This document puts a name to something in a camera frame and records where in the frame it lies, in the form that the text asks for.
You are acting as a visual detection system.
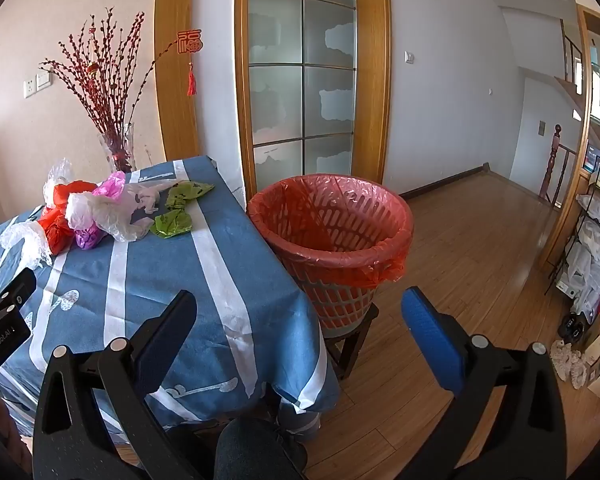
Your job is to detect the grey shoe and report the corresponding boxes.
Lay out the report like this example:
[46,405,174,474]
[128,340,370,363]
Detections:
[275,402,321,443]

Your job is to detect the red plastic liner bag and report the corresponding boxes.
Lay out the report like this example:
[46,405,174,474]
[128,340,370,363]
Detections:
[246,173,415,283]

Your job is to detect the person's dark trouser leg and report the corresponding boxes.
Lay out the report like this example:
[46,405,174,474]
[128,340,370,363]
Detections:
[215,417,306,480]

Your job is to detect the purple plastic bag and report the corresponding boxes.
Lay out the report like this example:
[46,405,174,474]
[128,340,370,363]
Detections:
[75,225,106,251]

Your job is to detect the blue white striped tablecloth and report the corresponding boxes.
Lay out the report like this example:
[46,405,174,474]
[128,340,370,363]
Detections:
[0,155,342,441]

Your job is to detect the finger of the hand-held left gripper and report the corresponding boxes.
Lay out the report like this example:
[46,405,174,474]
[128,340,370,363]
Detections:
[0,267,37,323]

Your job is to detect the black wire rack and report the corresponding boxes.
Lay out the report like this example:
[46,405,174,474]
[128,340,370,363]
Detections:
[545,170,600,321]

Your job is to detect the green plastic bag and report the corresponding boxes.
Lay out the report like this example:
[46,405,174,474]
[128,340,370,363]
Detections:
[167,181,216,211]
[150,208,193,237]

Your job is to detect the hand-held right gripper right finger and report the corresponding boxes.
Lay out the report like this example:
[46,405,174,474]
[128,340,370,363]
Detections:
[401,286,568,480]

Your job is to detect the pile of white plastic bags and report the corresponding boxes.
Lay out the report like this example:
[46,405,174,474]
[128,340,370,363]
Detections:
[565,192,600,311]

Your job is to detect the glass vase with red branches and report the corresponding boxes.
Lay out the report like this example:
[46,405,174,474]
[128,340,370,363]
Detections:
[40,7,178,161]

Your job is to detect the frosted glass door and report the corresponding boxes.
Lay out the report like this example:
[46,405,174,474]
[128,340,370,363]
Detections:
[247,0,357,181]

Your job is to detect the black shoes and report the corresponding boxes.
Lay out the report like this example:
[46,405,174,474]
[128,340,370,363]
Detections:
[557,312,588,343]

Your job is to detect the long translucent white plastic bag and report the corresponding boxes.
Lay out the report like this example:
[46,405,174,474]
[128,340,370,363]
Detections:
[125,177,191,213]

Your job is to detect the dark wooden stool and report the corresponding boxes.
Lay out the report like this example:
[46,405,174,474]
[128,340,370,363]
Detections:
[322,302,381,381]

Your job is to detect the plastic lattice wastebasket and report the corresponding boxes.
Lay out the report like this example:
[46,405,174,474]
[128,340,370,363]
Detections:
[247,174,415,338]

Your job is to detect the clear plastic bag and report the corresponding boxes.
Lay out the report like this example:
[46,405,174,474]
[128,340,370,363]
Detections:
[0,220,53,268]
[42,157,76,206]

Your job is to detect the red hanging tassel ornament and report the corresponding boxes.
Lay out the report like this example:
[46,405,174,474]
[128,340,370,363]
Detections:
[176,29,204,97]

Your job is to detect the wooden stair railing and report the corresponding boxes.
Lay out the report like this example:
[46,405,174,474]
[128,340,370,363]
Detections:
[539,124,578,206]

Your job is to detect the pink plastic bag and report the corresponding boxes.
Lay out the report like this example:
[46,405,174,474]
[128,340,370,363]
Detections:
[92,171,128,201]

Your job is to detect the clear glass vase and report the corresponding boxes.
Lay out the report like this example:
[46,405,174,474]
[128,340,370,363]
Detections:
[97,124,137,173]

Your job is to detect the metal staircase railing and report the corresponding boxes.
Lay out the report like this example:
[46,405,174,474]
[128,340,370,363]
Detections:
[560,17,583,93]

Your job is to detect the wooden door frame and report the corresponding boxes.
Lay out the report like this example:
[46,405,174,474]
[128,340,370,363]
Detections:
[154,0,392,201]

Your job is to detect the wooden partition frame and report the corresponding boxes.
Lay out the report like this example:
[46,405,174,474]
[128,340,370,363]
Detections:
[537,5,600,271]

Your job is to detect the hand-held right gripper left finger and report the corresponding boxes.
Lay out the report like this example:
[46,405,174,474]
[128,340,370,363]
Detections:
[31,289,201,480]

